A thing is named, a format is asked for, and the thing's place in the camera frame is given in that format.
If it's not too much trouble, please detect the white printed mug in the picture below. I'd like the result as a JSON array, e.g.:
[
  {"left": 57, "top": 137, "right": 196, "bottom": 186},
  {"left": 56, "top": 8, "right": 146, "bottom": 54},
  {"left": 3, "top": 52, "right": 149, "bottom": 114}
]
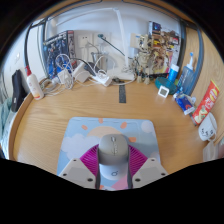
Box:
[{"left": 198, "top": 112, "right": 218, "bottom": 142}]

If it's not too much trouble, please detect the white power adapter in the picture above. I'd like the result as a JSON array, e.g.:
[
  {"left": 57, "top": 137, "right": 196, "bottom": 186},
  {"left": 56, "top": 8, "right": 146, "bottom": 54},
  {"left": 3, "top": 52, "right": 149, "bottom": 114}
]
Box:
[{"left": 72, "top": 62, "right": 90, "bottom": 84}]

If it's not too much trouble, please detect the pastel sun cloud mouse pad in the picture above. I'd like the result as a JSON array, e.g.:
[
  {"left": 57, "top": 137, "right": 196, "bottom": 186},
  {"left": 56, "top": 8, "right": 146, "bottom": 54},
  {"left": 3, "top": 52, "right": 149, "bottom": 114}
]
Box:
[{"left": 56, "top": 116, "right": 162, "bottom": 191}]

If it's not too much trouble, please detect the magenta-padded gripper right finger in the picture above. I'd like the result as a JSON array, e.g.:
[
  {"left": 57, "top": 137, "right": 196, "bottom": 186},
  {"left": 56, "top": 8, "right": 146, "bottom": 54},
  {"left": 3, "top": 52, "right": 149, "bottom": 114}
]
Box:
[{"left": 126, "top": 143, "right": 169, "bottom": 190}]

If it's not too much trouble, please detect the white tube with blue cap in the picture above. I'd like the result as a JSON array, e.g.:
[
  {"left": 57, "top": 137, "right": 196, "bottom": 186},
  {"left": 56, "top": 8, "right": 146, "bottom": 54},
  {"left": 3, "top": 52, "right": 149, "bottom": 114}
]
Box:
[{"left": 167, "top": 63, "right": 180, "bottom": 83}]

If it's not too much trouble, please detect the red chip can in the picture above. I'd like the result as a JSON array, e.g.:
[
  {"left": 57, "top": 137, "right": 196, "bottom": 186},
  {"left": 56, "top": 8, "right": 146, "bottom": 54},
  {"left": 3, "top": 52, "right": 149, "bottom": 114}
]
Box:
[{"left": 191, "top": 79, "right": 221, "bottom": 126}]

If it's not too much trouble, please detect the white bottle with red cap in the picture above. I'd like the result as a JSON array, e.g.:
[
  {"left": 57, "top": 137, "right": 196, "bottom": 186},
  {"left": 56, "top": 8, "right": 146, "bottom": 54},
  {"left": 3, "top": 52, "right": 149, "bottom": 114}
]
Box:
[{"left": 25, "top": 65, "right": 45, "bottom": 101}]

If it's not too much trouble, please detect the blue spray bottle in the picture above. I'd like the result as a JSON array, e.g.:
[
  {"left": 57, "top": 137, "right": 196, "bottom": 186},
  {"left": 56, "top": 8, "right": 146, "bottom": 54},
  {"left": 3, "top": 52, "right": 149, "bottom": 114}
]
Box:
[{"left": 176, "top": 52, "right": 195, "bottom": 96}]

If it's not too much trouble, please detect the teal round tin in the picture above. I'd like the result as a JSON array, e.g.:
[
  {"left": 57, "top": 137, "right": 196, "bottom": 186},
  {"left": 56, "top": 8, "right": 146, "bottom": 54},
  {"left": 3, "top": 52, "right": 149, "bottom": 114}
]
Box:
[{"left": 154, "top": 76, "right": 178, "bottom": 95}]

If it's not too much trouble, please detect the translucent plastic container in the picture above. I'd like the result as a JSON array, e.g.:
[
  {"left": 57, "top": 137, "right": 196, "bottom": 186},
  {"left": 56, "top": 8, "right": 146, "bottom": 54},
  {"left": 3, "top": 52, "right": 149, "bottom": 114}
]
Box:
[{"left": 203, "top": 139, "right": 221, "bottom": 163}]

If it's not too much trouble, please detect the black bag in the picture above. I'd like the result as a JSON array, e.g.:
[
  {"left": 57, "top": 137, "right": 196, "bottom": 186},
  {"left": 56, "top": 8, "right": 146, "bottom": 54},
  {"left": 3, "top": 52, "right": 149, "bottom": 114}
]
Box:
[{"left": 10, "top": 69, "right": 29, "bottom": 113}]

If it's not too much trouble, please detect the white power strip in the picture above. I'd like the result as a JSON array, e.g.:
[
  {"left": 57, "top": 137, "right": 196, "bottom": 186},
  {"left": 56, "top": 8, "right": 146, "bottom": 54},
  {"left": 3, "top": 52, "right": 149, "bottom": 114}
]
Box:
[{"left": 91, "top": 73, "right": 114, "bottom": 88}]

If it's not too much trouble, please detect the blue tissue pack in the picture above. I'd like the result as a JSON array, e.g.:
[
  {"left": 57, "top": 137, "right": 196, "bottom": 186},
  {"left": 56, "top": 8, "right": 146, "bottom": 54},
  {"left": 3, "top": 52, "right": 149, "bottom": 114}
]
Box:
[{"left": 172, "top": 92, "right": 197, "bottom": 116}]

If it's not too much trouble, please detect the white and grey computer mouse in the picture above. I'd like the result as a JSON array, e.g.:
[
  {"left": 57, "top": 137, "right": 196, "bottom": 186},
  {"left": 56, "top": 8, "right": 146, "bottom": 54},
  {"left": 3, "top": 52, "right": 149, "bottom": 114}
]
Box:
[{"left": 97, "top": 133, "right": 130, "bottom": 181}]

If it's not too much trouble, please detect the small white desk clock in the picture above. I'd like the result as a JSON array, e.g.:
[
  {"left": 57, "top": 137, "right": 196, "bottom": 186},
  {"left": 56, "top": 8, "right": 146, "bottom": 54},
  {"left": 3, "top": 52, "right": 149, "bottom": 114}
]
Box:
[{"left": 157, "top": 85, "right": 170, "bottom": 98}]

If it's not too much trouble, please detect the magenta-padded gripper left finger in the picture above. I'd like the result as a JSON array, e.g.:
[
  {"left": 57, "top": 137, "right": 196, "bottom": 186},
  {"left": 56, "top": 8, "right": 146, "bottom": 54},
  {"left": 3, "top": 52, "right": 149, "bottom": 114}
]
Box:
[{"left": 58, "top": 143, "right": 102, "bottom": 190}]

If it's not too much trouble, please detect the white desk lamp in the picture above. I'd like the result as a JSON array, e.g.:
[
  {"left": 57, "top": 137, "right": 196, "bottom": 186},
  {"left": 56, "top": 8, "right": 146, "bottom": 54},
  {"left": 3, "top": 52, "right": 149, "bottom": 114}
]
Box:
[{"left": 53, "top": 7, "right": 136, "bottom": 82}]

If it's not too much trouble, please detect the bed with plaid bedding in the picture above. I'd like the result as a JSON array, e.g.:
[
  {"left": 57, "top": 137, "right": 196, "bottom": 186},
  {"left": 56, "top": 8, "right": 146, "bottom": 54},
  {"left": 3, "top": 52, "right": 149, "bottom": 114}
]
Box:
[{"left": 0, "top": 96, "right": 16, "bottom": 158}]

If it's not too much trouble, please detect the blue model kit box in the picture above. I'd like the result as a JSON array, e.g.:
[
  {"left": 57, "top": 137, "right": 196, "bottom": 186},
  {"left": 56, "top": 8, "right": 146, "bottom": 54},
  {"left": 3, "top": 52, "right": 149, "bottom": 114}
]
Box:
[{"left": 42, "top": 29, "right": 77, "bottom": 81}]

